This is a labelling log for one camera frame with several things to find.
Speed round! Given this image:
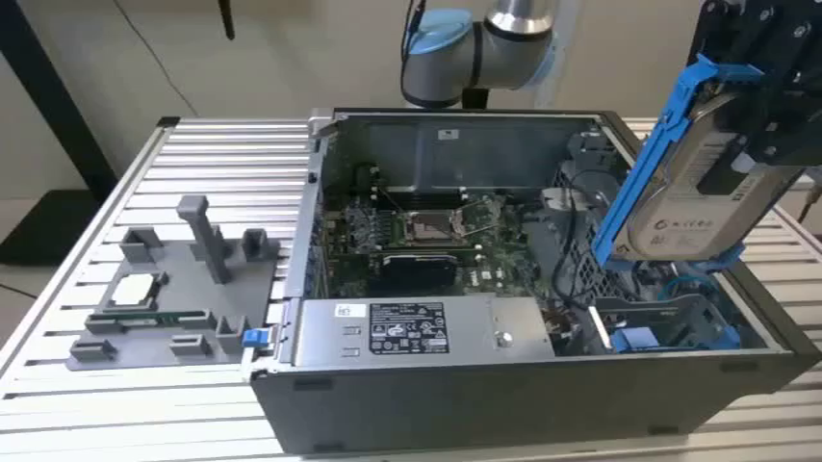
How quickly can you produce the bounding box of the grey open PC case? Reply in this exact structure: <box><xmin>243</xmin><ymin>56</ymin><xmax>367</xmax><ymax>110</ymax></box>
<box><xmin>240</xmin><ymin>106</ymin><xmax>822</xmax><ymax>458</ymax></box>

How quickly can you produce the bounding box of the silver CPU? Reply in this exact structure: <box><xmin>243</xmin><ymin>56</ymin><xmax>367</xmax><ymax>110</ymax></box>
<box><xmin>112</xmin><ymin>273</ymin><xmax>159</xmax><ymax>305</ymax></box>

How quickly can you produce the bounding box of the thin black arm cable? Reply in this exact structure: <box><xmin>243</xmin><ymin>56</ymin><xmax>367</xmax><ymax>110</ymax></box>
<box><xmin>400</xmin><ymin>0</ymin><xmax>428</xmax><ymax>64</ymax></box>

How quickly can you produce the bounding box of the green motherboard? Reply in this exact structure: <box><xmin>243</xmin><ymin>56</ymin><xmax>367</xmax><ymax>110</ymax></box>
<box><xmin>320</xmin><ymin>190</ymin><xmax>560</xmax><ymax>299</ymax></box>

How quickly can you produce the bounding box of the thin metal locking lever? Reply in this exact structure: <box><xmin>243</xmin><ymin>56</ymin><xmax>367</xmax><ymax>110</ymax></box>
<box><xmin>377</xmin><ymin>185</ymin><xmax>412</xmax><ymax>214</ymax></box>

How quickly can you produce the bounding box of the hard disk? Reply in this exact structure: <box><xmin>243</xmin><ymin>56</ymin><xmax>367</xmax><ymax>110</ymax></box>
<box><xmin>590</xmin><ymin>53</ymin><xmax>792</xmax><ymax>265</ymax></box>

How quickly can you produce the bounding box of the black stand pole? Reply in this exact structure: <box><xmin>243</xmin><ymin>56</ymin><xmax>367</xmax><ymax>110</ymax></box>
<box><xmin>0</xmin><ymin>0</ymin><xmax>122</xmax><ymax>266</ymax></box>

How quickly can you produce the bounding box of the metal socket cover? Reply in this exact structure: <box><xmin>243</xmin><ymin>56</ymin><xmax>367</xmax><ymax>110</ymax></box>
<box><xmin>452</xmin><ymin>198</ymin><xmax>507</xmax><ymax>237</ymax></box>

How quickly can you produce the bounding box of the grey power supply unit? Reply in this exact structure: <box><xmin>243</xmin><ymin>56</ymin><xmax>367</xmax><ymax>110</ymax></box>
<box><xmin>291</xmin><ymin>295</ymin><xmax>558</xmax><ymax>367</ymax></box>

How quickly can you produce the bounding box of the CPU socket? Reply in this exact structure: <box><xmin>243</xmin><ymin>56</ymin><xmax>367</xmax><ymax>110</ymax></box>
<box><xmin>400</xmin><ymin>209</ymin><xmax>463</xmax><ymax>244</ymax></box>

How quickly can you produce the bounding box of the blue disk wire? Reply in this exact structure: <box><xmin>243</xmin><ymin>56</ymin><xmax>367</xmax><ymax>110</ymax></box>
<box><xmin>660</xmin><ymin>269</ymin><xmax>714</xmax><ymax>314</ymax></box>

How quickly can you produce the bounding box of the empty blue disk carrier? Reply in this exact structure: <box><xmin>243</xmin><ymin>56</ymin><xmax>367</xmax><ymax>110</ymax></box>
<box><xmin>611</xmin><ymin>326</ymin><xmax>663</xmax><ymax>355</ymax></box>

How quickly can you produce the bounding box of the grey disk bay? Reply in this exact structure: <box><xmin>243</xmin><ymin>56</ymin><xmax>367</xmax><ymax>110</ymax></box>
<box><xmin>588</xmin><ymin>294</ymin><xmax>740</xmax><ymax>358</ymax></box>

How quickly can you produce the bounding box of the grey metal drive cage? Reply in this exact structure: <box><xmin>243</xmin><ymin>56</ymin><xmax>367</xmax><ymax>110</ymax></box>
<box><xmin>537</xmin><ymin>158</ymin><xmax>636</xmax><ymax>300</ymax></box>

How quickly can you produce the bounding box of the long black wire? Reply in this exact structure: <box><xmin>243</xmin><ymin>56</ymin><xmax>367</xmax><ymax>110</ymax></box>
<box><xmin>549</xmin><ymin>167</ymin><xmax>636</xmax><ymax>302</ymax></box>

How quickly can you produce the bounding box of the black cooler fan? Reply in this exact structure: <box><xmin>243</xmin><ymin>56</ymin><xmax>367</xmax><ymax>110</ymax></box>
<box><xmin>379</xmin><ymin>253</ymin><xmax>461</xmax><ymax>295</ymax></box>

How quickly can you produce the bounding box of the black RAM slot bank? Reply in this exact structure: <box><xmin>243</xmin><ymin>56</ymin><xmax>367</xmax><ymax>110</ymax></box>
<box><xmin>371</xmin><ymin>185</ymin><xmax>469</xmax><ymax>211</ymax></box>
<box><xmin>377</xmin><ymin>242</ymin><xmax>483</xmax><ymax>257</ymax></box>

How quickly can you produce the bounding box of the green RAM stick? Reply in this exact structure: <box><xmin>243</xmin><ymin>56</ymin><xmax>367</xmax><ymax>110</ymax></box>
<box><xmin>94</xmin><ymin>312</ymin><xmax>207</xmax><ymax>323</ymax></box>

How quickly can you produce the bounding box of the black hanging rod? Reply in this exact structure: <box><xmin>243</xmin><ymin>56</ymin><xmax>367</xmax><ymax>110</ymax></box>
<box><xmin>216</xmin><ymin>0</ymin><xmax>236</xmax><ymax>40</ymax></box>

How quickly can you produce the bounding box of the grey parts rack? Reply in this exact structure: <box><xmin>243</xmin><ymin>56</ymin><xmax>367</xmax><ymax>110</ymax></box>
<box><xmin>66</xmin><ymin>194</ymin><xmax>284</xmax><ymax>372</ymax></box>

